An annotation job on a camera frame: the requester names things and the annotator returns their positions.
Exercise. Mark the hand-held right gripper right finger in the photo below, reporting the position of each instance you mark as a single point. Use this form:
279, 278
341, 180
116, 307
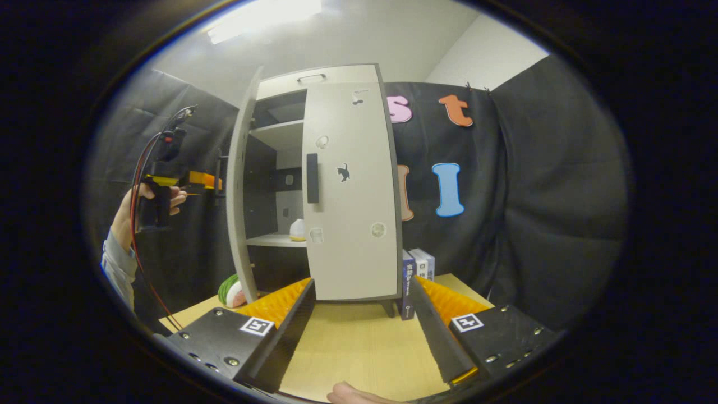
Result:
432, 331

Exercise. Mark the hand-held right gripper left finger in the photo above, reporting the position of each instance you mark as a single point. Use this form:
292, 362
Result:
291, 334

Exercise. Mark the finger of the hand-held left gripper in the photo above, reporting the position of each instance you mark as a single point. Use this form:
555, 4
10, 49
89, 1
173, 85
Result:
203, 179

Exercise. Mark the white shoe cabinet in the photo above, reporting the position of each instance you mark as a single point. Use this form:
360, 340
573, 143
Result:
263, 191

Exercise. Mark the white striped shoe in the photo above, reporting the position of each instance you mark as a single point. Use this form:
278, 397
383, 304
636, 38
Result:
298, 230

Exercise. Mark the white cabinet drawer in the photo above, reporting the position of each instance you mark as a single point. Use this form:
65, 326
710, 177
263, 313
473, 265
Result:
348, 76

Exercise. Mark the green pink watermelon toy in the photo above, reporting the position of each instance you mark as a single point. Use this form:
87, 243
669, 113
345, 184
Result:
230, 292

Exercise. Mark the black backdrop cloth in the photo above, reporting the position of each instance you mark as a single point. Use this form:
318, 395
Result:
549, 196

